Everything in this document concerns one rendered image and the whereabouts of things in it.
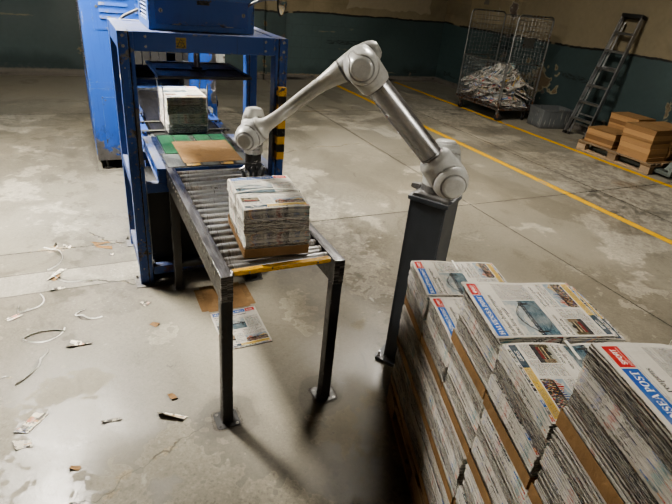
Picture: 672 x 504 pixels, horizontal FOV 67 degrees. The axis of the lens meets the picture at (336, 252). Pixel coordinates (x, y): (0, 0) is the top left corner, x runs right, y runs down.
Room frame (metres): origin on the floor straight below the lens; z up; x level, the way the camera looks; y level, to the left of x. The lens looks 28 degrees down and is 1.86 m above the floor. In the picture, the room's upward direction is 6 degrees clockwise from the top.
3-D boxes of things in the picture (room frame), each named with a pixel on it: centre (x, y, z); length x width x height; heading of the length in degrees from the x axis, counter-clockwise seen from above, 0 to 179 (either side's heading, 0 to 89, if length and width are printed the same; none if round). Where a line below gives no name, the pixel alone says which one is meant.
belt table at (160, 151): (3.34, 0.99, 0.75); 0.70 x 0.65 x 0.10; 28
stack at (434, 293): (1.44, -0.61, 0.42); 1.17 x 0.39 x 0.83; 9
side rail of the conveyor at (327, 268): (2.56, 0.29, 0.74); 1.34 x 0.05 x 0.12; 28
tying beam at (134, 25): (3.34, 0.99, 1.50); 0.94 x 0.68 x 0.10; 118
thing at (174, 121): (3.84, 1.25, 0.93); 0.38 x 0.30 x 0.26; 28
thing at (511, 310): (1.30, -0.61, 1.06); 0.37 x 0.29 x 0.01; 100
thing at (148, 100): (4.34, 1.52, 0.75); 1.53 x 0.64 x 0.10; 28
